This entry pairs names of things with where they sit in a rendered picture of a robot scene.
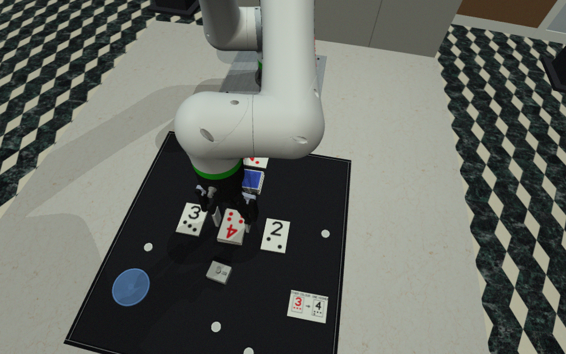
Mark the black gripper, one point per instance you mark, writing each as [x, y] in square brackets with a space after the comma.
[235, 199]

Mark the blue playing card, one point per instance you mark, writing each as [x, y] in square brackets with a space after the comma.
[252, 179]

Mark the black card cloth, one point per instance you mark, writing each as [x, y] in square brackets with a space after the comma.
[176, 315]
[101, 350]

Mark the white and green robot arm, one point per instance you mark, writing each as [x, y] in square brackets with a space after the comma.
[284, 121]

